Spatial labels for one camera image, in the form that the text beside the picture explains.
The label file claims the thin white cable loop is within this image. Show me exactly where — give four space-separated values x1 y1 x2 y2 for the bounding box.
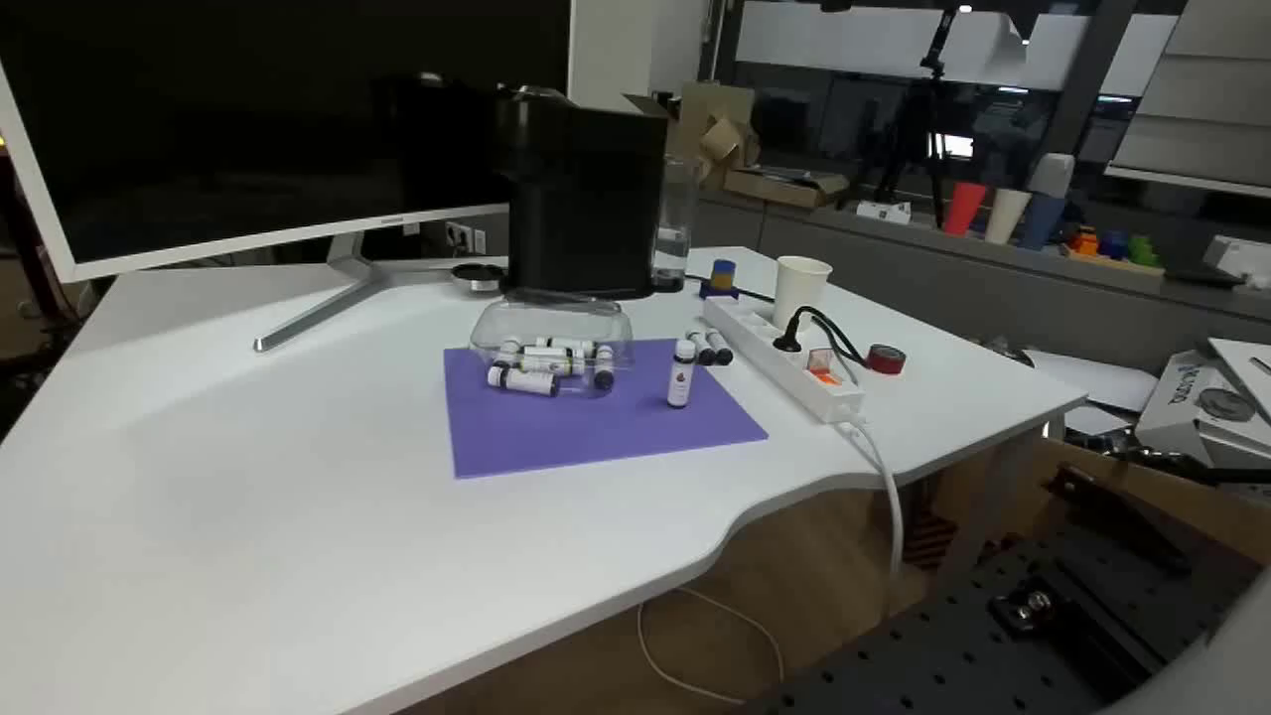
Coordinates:
632 584 796 710

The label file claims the brown cardboard box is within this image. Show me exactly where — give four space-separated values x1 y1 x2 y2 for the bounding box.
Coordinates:
644 80 768 190

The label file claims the white monitor stand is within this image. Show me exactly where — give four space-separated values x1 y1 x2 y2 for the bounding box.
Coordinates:
251 236 396 358

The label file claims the clear plastic bowl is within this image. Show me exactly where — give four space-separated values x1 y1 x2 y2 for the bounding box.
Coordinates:
471 289 635 403

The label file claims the clear water bottle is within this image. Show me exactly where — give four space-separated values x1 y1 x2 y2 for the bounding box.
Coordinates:
656 154 702 277

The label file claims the white power strip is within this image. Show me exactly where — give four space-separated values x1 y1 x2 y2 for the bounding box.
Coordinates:
694 300 872 431

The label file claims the red plastic cup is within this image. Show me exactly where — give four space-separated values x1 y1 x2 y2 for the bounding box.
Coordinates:
937 181 993 244

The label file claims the white curved monitor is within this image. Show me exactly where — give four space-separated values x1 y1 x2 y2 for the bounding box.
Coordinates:
0 0 576 288

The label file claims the round dark metal disc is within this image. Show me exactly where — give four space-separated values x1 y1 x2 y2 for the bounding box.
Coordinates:
445 257 509 296

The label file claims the black perforated metal plate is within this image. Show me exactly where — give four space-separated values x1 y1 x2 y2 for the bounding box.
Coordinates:
749 526 1264 715

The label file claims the white plastic cup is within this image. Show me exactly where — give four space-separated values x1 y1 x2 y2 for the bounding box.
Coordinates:
983 182 1036 252

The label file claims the blue plastic cup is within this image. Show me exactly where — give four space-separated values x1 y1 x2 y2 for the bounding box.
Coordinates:
1017 190 1073 255

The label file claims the black coffee machine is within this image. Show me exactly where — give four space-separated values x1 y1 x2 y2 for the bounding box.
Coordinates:
493 83 674 301

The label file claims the white power strip cable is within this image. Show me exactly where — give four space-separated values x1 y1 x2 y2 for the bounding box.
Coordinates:
848 415 914 577

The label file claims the black power plug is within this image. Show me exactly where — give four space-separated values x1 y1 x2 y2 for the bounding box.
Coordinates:
772 301 872 371

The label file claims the purple paper mat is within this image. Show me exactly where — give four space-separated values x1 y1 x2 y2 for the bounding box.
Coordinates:
443 333 772 487

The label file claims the black camera tripod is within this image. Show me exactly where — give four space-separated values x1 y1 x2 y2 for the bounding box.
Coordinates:
856 0 986 224

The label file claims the white paper cup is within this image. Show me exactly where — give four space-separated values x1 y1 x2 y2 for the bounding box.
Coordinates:
772 252 837 330

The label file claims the stack of printed papers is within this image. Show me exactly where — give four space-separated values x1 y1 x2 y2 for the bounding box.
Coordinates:
1134 333 1271 469

